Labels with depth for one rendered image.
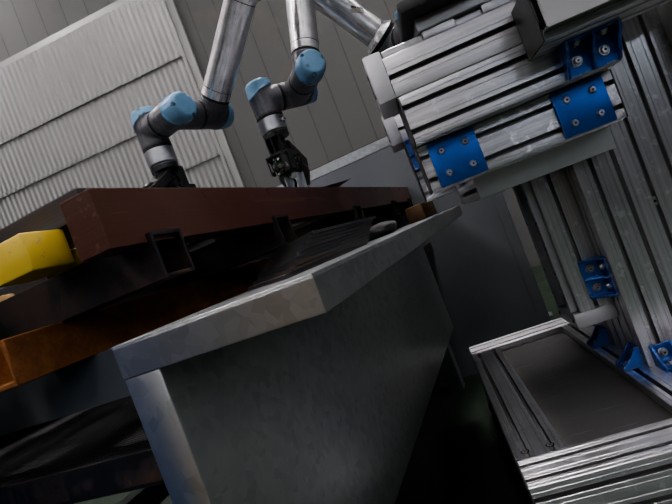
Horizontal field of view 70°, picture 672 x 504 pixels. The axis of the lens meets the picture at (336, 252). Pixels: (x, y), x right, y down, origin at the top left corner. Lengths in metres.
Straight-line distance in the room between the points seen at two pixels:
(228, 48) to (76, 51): 3.90
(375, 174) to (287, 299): 1.70
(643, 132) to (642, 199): 0.13
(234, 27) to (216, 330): 0.99
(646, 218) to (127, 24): 4.43
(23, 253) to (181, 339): 0.21
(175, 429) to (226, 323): 0.11
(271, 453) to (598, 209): 0.84
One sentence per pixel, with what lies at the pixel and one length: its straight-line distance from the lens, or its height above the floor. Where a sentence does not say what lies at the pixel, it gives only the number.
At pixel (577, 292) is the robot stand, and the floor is 0.41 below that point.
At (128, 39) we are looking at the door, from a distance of 4.88.
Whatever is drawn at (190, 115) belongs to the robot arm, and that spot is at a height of 1.12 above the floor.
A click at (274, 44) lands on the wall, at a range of 4.38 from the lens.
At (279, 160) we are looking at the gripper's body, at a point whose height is 0.97.
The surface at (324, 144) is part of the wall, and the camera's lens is 4.08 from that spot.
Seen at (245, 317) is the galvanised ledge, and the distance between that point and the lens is 0.37.
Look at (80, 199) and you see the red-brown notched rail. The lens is 0.51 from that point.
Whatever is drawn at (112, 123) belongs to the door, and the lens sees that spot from 4.80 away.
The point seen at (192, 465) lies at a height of 0.56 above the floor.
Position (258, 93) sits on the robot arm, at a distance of 1.38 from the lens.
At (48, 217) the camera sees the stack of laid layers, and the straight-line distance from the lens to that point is 0.59.
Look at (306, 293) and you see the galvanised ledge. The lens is 0.34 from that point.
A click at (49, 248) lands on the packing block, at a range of 0.56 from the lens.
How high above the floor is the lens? 0.69
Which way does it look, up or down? level
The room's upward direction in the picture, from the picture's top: 21 degrees counter-clockwise
